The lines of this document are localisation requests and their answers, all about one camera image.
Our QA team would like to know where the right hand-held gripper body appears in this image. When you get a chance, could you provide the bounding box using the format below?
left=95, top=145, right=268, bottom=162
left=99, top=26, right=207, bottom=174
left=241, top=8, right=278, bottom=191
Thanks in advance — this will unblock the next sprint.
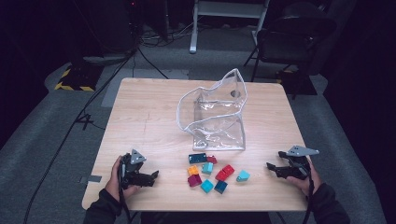
left=284, top=145, right=320, bottom=181

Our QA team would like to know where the grey tape strip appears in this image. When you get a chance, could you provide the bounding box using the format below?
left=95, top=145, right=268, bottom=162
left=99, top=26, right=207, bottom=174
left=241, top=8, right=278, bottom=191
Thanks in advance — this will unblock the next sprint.
left=78, top=175, right=103, bottom=184

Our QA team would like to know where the dark blue block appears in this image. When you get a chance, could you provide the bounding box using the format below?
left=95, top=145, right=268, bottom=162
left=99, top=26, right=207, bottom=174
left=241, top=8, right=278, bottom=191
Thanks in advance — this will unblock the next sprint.
left=214, top=180, right=229, bottom=195

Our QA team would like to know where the right hand-held gripper cable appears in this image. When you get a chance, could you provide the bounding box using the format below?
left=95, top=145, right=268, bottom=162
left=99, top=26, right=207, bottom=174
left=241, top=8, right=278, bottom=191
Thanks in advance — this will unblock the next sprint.
left=303, top=169, right=316, bottom=224

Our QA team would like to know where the black chair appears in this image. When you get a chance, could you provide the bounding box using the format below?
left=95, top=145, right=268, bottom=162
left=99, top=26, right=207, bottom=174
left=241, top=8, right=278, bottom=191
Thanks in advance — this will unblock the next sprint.
left=243, top=2, right=338, bottom=94

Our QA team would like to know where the clear plastic bag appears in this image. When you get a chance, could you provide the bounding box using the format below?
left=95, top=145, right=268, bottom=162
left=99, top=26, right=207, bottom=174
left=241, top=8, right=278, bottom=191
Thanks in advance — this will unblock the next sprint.
left=177, top=68, right=248, bottom=152

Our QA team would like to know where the long black floor cable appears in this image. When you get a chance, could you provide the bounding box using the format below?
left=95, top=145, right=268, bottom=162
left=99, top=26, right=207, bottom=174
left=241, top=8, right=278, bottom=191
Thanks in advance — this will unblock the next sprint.
left=22, top=46, right=139, bottom=224

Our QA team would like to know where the maroon block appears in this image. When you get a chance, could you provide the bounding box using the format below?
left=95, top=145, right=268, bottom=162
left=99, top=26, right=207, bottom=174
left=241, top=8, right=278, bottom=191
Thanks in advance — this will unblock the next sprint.
left=187, top=174, right=203, bottom=188

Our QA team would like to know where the bright cyan block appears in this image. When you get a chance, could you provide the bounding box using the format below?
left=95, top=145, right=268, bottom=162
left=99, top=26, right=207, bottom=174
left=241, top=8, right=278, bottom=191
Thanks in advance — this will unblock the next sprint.
left=200, top=179, right=215, bottom=194

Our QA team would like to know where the person's right hand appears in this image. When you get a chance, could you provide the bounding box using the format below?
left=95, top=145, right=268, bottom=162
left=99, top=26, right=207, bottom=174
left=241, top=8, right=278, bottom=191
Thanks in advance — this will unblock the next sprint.
left=286, top=156, right=323, bottom=197

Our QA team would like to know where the person's left hand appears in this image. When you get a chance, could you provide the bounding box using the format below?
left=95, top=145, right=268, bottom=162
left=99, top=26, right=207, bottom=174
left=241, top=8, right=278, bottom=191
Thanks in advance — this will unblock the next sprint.
left=105, top=156, right=141, bottom=203

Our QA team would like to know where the black equipment stand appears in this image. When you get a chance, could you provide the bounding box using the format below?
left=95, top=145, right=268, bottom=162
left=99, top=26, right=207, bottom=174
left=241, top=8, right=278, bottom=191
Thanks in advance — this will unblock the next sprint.
left=71, top=0, right=139, bottom=64

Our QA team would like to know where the light teal block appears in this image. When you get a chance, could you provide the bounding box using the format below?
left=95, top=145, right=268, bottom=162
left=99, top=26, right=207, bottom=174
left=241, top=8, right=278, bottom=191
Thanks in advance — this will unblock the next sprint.
left=235, top=170, right=251, bottom=183
left=201, top=161, right=215, bottom=175

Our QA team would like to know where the bundle of floor cables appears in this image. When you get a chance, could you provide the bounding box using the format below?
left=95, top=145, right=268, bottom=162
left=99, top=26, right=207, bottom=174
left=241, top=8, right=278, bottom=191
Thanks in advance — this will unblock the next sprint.
left=139, top=18, right=195, bottom=49

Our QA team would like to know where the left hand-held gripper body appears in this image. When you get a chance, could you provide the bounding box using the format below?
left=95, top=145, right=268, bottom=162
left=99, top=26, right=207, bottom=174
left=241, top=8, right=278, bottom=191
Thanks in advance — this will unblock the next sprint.
left=120, top=148, right=148, bottom=190

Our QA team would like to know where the black yellow striped base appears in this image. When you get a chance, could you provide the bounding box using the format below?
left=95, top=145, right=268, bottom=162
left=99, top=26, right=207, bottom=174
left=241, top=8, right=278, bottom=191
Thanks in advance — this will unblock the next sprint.
left=276, top=68, right=318, bottom=96
left=54, top=63, right=105, bottom=92

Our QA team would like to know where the short black floor cable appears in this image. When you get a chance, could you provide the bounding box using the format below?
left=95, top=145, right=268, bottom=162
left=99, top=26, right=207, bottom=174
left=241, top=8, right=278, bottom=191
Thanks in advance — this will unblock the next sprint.
left=136, top=46, right=170, bottom=79

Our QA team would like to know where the white metal stand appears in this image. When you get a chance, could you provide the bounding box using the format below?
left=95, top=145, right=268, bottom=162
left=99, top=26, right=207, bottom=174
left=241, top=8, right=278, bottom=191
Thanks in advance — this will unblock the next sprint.
left=189, top=0, right=271, bottom=54

